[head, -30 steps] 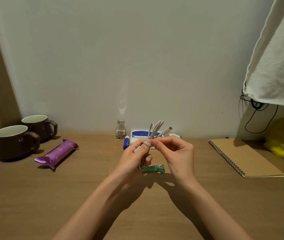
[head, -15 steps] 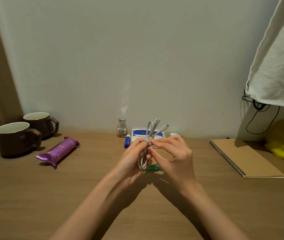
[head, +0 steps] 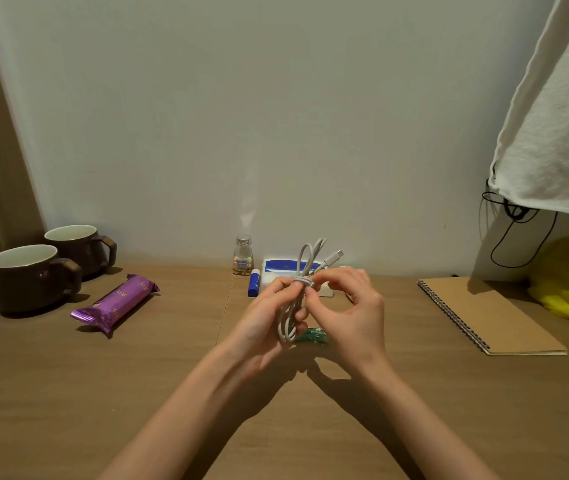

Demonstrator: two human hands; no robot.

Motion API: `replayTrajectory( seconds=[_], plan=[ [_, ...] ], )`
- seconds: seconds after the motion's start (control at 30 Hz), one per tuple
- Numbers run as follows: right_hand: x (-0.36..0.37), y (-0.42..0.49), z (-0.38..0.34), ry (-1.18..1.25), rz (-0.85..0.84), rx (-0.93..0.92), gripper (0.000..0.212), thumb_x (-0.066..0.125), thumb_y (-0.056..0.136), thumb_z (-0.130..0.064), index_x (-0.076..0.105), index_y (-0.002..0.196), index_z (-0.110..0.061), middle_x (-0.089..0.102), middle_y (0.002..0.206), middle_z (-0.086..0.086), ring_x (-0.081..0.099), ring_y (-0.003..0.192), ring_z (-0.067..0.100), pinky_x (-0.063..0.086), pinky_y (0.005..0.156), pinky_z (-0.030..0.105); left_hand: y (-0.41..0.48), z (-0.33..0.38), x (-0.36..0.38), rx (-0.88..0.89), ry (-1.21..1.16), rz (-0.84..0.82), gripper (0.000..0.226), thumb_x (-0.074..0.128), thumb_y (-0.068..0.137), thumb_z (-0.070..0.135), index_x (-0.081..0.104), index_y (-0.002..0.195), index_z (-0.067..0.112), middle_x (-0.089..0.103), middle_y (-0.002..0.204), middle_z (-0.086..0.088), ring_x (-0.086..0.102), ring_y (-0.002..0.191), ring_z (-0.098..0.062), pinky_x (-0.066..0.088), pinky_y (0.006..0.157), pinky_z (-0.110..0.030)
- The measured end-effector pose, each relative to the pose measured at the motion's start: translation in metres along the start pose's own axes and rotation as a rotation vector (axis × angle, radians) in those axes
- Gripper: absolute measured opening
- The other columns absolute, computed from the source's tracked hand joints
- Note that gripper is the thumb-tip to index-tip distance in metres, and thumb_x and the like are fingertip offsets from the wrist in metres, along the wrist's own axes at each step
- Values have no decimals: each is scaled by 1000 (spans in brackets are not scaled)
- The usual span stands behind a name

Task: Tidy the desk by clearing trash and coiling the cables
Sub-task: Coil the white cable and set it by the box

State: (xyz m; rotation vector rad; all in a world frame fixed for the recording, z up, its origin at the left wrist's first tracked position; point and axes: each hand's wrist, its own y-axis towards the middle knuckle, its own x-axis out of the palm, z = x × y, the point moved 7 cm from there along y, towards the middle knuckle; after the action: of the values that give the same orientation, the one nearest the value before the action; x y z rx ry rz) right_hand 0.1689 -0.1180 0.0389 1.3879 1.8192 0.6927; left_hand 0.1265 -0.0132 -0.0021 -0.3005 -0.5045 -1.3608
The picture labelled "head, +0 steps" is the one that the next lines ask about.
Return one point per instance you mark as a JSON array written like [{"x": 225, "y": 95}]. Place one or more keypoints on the small glass bottle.
[{"x": 243, "y": 257}]

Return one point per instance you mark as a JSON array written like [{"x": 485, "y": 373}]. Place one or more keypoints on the person's left forearm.
[{"x": 174, "y": 424}]

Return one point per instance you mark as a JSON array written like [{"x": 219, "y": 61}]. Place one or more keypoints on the person's left hand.
[{"x": 259, "y": 334}]

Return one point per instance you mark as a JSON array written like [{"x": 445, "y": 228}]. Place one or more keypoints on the person's right forearm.
[{"x": 424, "y": 424}]

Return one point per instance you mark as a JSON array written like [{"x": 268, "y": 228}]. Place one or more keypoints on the blue white tissue pack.
[{"x": 279, "y": 269}]

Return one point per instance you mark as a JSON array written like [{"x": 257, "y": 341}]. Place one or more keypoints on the green toothbrush packet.
[{"x": 312, "y": 337}]

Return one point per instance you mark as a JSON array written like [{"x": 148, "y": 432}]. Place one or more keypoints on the purple snack wrapper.
[{"x": 114, "y": 304}]

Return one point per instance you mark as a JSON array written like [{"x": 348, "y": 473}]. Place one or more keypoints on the brown spiral notebook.
[{"x": 499, "y": 317}]

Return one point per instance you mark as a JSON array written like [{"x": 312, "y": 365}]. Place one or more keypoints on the brown mug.
[
  {"x": 22, "y": 284},
  {"x": 82, "y": 252}
]

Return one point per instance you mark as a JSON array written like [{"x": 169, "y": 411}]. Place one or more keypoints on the white hanging cloth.
[{"x": 559, "y": 129}]

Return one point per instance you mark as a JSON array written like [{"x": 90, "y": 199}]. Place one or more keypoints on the person's right hand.
[{"x": 359, "y": 324}]

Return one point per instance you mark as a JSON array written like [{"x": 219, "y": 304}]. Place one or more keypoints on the blue lip balm stick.
[{"x": 254, "y": 283}]

